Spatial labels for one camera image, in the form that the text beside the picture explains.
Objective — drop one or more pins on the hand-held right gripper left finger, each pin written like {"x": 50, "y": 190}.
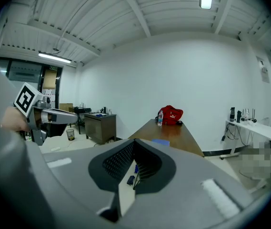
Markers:
{"x": 78, "y": 175}

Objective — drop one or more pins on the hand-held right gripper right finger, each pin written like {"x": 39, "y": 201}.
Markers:
{"x": 187, "y": 199}

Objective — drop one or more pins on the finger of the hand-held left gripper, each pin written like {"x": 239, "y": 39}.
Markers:
{"x": 61, "y": 117}

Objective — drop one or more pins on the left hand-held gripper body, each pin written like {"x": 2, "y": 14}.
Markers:
{"x": 27, "y": 99}

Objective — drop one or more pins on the person's left forearm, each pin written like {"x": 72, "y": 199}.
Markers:
{"x": 15, "y": 119}

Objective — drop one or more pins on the brown cardboard box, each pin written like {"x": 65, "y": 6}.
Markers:
{"x": 66, "y": 107}

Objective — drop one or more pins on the black mesh waste bin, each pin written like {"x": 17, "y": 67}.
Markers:
{"x": 70, "y": 135}

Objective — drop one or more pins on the black framed glass partition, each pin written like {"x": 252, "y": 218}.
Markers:
{"x": 24, "y": 74}

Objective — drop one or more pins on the white power strip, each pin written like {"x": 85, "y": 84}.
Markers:
{"x": 55, "y": 149}

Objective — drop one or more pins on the blue cloth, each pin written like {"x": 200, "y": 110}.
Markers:
{"x": 99, "y": 114}

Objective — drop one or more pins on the brown wooden sink cabinet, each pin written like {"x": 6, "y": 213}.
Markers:
{"x": 100, "y": 128}

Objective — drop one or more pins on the green exit sign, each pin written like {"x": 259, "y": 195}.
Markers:
{"x": 53, "y": 68}

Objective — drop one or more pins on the black faucet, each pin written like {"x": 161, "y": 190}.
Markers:
{"x": 104, "y": 110}

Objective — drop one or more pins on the round ceiling sensor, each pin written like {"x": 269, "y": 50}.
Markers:
{"x": 56, "y": 49}

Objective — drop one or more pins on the blue flat folder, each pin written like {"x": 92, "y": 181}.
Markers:
{"x": 161, "y": 142}

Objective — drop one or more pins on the brown wooden table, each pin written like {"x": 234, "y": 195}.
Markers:
{"x": 171, "y": 137}

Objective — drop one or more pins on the white chair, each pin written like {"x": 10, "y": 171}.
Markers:
{"x": 254, "y": 180}

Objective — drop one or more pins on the black computer mouse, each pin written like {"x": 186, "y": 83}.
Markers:
{"x": 179, "y": 122}

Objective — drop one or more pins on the clear plastic water bottle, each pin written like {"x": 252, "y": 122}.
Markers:
{"x": 160, "y": 119}

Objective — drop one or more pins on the red sports bag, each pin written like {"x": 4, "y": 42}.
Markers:
{"x": 173, "y": 114}

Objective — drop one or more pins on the white air conditioner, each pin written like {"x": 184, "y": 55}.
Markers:
{"x": 22, "y": 8}

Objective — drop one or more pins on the tall black bottle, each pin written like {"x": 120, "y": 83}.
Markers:
{"x": 232, "y": 114}

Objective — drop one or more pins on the short black bottle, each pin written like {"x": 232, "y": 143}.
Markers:
{"x": 238, "y": 117}

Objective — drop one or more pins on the white desk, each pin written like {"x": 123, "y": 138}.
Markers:
{"x": 259, "y": 129}

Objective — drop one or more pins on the white wall notice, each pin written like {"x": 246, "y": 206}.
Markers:
{"x": 265, "y": 73}

